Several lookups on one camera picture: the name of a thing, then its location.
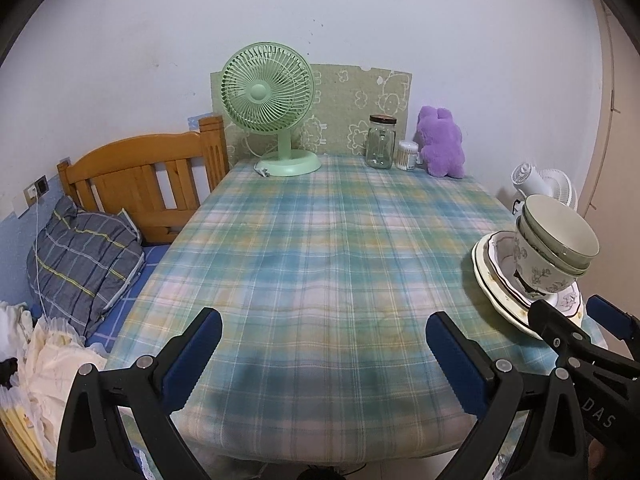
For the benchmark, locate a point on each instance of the white standing fan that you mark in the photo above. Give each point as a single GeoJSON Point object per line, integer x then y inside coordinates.
{"type": "Point", "coordinates": [555, 182]}

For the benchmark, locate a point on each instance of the purple plush toy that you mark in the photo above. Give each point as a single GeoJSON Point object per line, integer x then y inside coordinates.
{"type": "Point", "coordinates": [442, 145]}

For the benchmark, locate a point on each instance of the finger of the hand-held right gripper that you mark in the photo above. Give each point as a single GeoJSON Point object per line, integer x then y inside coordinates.
{"type": "Point", "coordinates": [612, 320]}
{"type": "Point", "coordinates": [555, 330]}

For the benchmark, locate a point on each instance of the large round yellow-flower plate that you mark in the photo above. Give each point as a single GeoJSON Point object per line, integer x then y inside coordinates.
{"type": "Point", "coordinates": [478, 262]}

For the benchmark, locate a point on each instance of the small floral ceramic bowl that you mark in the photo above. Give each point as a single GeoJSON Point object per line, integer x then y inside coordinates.
{"type": "Point", "coordinates": [560, 235]}

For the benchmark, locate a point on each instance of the wooden bed headboard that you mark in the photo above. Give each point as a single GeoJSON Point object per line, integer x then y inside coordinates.
{"type": "Point", "coordinates": [125, 160]}

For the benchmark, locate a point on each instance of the small black object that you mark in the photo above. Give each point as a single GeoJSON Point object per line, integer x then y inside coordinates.
{"type": "Point", "coordinates": [7, 370]}

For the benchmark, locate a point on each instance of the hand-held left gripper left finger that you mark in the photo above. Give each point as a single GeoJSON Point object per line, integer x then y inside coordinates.
{"type": "Point", "coordinates": [192, 355]}

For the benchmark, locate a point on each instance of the beige door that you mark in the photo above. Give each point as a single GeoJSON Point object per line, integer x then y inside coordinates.
{"type": "Point", "coordinates": [615, 160]}

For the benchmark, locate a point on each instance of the green printed board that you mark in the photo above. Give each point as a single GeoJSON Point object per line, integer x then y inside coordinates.
{"type": "Point", "coordinates": [350, 100]}

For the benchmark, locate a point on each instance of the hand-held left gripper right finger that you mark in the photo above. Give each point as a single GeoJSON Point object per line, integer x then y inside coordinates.
{"type": "Point", "coordinates": [452, 360]}

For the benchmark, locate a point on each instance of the glass jar with brown lid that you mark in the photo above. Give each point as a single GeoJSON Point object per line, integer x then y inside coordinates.
{"type": "Point", "coordinates": [381, 145]}

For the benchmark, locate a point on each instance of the large floral ceramic bowl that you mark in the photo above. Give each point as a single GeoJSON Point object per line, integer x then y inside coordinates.
{"type": "Point", "coordinates": [537, 272]}

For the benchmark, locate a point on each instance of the wall socket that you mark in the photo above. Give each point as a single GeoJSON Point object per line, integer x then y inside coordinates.
{"type": "Point", "coordinates": [40, 187]}

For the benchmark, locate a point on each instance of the medium floral ceramic bowl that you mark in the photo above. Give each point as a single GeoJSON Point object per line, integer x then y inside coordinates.
{"type": "Point", "coordinates": [575, 264]}

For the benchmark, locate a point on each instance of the blue-grey plaid pillow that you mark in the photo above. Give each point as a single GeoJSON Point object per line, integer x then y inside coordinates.
{"type": "Point", "coordinates": [80, 265]}

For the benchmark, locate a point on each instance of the scalloped yellow-flower plate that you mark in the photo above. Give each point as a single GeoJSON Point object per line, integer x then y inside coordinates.
{"type": "Point", "coordinates": [489, 272]}

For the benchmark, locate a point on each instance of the cotton swab container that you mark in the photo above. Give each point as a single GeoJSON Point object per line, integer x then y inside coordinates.
{"type": "Point", "coordinates": [407, 157]}

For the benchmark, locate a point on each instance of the plaid tablecloth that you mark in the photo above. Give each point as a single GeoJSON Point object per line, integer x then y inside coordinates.
{"type": "Point", "coordinates": [325, 260]}

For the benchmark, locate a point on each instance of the green desk fan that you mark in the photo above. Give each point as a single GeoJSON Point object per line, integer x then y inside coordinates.
{"type": "Point", "coordinates": [260, 92]}

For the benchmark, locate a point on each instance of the cream crumpled cloth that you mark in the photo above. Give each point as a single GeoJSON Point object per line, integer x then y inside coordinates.
{"type": "Point", "coordinates": [50, 375]}

